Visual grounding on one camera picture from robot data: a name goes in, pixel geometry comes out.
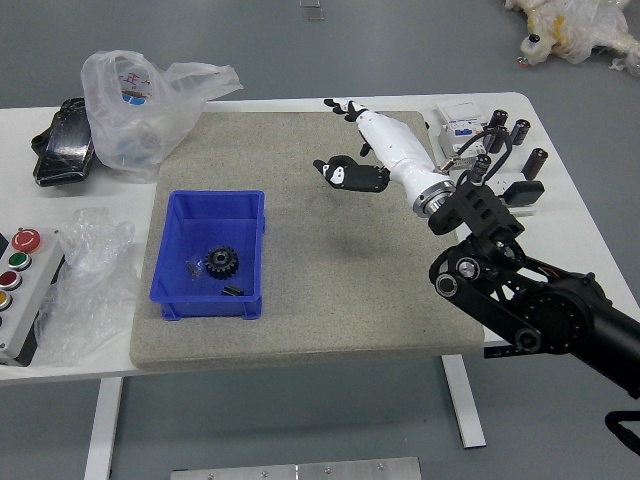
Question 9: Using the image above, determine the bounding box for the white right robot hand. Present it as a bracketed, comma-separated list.
[313, 97, 455, 207]

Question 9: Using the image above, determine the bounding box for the big black gear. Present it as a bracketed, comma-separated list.
[203, 246, 242, 282]

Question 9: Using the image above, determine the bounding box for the blue plastic box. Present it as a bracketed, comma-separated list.
[149, 188, 266, 321]

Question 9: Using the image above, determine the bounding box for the grey control button box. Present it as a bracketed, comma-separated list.
[0, 228, 66, 369]

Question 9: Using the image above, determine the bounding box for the white circuit breaker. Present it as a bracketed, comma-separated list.
[433, 98, 489, 170]

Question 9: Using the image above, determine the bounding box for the white power socket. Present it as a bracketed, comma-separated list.
[487, 172, 537, 218]

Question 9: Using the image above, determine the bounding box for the black power adapter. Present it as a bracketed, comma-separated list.
[502, 180, 545, 207]

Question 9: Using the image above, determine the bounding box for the grey-brown foam mat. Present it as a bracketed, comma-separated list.
[128, 109, 486, 372]

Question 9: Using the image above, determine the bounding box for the plush toy in plastic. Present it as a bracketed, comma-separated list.
[502, 0, 640, 79]

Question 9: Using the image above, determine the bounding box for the white table leg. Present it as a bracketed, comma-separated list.
[440, 353, 487, 450]
[83, 375, 124, 480]

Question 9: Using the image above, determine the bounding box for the translucent white plastic bag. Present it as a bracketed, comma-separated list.
[80, 48, 245, 184]

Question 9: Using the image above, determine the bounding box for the black plastic tray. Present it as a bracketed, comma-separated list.
[30, 97, 96, 189]

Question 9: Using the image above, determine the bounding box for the crumpled clear plastic wrap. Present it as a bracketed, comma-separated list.
[33, 207, 139, 366]

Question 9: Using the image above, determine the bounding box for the red emergency stop button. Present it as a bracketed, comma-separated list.
[11, 228, 41, 253]

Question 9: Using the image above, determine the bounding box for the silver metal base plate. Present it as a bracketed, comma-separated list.
[170, 456, 422, 480]

